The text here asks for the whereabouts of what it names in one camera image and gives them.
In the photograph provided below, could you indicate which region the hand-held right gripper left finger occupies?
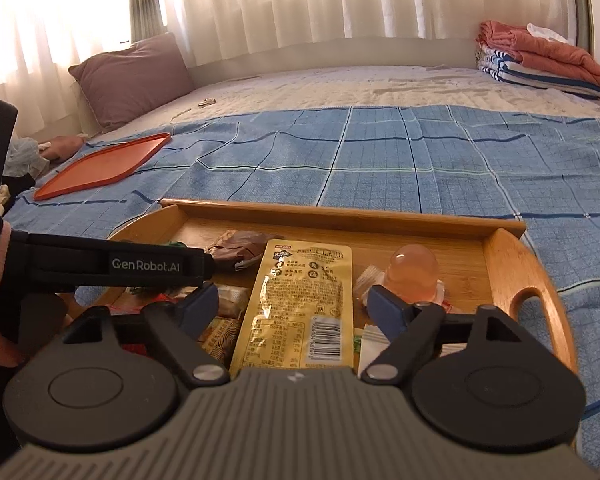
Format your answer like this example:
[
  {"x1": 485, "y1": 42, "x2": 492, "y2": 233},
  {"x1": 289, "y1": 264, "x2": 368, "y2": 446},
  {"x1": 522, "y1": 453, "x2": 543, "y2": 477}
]
[{"x1": 62, "y1": 281, "x2": 231, "y2": 388}]

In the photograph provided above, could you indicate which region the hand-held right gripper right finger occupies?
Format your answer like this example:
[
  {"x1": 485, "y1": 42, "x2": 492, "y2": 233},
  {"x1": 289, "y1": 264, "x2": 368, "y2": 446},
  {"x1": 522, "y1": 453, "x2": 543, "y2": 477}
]
[{"x1": 360, "y1": 285, "x2": 528, "y2": 388}]

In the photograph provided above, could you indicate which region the dark brown snack packet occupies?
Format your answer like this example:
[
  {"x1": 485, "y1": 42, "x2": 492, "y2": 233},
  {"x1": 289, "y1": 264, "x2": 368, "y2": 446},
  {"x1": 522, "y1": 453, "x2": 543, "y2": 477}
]
[{"x1": 205, "y1": 230, "x2": 271, "y2": 272}]

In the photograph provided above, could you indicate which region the red gold snack packet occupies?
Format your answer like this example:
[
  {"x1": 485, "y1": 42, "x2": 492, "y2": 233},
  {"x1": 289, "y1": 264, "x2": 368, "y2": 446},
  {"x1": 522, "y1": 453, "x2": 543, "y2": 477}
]
[{"x1": 107, "y1": 287, "x2": 243, "y2": 361}]

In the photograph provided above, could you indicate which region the pink jelly cup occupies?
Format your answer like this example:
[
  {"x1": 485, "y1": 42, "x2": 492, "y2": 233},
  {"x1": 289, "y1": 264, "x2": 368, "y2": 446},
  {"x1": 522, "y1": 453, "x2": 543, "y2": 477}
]
[{"x1": 380, "y1": 244, "x2": 448, "y2": 311}]

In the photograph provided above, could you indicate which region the wooden tray with handles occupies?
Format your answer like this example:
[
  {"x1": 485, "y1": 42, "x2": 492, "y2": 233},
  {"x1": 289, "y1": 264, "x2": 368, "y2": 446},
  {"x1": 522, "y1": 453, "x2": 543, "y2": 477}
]
[{"x1": 67, "y1": 198, "x2": 578, "y2": 376}]

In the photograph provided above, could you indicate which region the gold barcode snack packet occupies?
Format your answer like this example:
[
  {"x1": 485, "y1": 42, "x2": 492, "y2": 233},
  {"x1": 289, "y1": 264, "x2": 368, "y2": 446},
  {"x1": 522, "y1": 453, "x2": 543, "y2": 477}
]
[{"x1": 228, "y1": 239, "x2": 356, "y2": 378}]

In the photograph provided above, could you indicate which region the person's left hand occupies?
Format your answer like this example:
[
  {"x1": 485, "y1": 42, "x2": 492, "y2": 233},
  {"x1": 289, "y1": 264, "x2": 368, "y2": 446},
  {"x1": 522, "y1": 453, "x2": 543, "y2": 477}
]
[{"x1": 0, "y1": 317, "x2": 26, "y2": 368}]

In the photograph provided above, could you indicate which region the black cloth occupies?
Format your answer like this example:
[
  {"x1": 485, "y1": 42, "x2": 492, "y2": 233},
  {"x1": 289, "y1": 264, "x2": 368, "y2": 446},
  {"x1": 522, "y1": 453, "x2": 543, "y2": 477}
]
[{"x1": 0, "y1": 174, "x2": 37, "y2": 211}]

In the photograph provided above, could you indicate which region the red plastic lid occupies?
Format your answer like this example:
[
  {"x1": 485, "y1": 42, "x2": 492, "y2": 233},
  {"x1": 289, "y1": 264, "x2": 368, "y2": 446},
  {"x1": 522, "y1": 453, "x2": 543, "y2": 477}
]
[{"x1": 32, "y1": 132, "x2": 172, "y2": 201}]

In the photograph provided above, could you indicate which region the brown pink cloth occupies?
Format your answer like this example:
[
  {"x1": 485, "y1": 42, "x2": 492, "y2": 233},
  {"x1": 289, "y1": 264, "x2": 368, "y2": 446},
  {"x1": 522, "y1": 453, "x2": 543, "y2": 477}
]
[{"x1": 37, "y1": 135, "x2": 88, "y2": 163}]

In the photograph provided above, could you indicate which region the light blue cloth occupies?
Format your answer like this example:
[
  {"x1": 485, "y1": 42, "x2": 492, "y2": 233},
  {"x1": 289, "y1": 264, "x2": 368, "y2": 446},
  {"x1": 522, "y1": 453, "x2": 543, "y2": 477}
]
[{"x1": 4, "y1": 138, "x2": 48, "y2": 177}]

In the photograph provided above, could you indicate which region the blue checked blanket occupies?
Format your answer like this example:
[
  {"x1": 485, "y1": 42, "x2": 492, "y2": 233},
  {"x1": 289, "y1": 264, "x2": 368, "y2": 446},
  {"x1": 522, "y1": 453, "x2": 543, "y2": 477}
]
[{"x1": 2, "y1": 105, "x2": 600, "y2": 471}]

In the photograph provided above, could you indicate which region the purple pillow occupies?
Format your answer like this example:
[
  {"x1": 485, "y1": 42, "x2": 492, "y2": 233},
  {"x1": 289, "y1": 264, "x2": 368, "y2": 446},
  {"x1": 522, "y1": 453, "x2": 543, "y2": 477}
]
[{"x1": 68, "y1": 32, "x2": 196, "y2": 133}]

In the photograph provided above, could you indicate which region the beige mattress sheet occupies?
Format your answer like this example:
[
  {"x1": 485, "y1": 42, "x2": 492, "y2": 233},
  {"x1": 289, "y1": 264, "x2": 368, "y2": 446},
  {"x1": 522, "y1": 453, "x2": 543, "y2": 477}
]
[{"x1": 87, "y1": 64, "x2": 600, "y2": 126}]

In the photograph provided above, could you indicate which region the grey bed headboard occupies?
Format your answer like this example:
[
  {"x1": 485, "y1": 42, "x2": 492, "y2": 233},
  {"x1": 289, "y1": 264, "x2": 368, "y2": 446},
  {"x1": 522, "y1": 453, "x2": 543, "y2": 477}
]
[{"x1": 187, "y1": 35, "x2": 481, "y2": 83}]

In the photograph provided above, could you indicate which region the green curtain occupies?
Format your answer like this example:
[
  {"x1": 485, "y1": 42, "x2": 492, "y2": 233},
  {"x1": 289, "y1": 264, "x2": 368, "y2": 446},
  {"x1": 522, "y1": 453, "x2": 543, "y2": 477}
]
[
  {"x1": 129, "y1": 0, "x2": 168, "y2": 43},
  {"x1": 570, "y1": 0, "x2": 597, "y2": 56}
]

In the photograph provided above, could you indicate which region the white sheer curtain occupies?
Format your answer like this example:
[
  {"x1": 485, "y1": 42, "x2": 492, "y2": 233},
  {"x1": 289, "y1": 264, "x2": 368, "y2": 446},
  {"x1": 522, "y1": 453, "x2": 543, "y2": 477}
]
[{"x1": 0, "y1": 0, "x2": 581, "y2": 111}]

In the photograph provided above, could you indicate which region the folded pink blanket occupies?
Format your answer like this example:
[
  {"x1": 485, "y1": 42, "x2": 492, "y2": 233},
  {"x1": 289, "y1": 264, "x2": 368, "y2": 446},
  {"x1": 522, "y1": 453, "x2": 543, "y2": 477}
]
[{"x1": 476, "y1": 20, "x2": 600, "y2": 86}]

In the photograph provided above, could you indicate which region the white cloth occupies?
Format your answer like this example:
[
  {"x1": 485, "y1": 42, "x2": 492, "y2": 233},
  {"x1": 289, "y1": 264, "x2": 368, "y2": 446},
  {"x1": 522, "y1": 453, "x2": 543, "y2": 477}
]
[{"x1": 526, "y1": 22, "x2": 571, "y2": 43}]

